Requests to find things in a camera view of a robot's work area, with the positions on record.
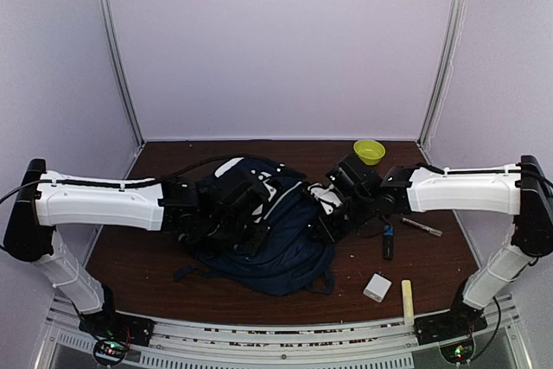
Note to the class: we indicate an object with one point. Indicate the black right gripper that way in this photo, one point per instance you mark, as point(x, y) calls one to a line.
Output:
point(332, 233)

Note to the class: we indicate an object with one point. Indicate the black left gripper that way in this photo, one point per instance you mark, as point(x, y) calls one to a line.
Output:
point(253, 245)

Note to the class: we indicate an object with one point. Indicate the navy blue student backpack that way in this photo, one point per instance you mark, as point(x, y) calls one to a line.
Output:
point(289, 258)

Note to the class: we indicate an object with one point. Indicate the white charger box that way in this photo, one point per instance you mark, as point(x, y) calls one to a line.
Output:
point(377, 288)

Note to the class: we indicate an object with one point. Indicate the pale yellow highlighter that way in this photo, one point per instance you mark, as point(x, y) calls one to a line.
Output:
point(408, 306)

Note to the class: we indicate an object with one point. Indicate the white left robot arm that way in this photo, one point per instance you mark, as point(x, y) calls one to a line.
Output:
point(47, 199)

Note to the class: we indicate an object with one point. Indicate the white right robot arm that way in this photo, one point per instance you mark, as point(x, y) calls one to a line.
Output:
point(519, 190)

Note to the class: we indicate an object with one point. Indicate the lime green plastic bowl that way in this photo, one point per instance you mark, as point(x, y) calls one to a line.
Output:
point(370, 152)

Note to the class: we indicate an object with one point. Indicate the blue black highlighter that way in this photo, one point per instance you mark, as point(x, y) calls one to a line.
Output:
point(388, 242)

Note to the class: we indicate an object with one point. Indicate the grey marker pen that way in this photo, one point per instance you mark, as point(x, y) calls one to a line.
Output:
point(428, 229)

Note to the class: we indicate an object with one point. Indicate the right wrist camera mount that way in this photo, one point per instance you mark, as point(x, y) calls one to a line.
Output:
point(326, 197)

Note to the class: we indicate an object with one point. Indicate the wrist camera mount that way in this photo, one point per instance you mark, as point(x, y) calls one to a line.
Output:
point(275, 190)
point(326, 197)

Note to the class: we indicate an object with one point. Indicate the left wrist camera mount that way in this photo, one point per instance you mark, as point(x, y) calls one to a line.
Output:
point(275, 190)

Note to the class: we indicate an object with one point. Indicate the right aluminium corner post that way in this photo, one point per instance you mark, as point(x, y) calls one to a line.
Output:
point(443, 74)

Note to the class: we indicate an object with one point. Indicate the aluminium corner post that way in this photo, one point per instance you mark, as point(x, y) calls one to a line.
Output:
point(117, 65)
point(443, 74)

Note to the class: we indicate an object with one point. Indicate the left aluminium corner post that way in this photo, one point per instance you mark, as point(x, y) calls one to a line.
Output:
point(117, 65)

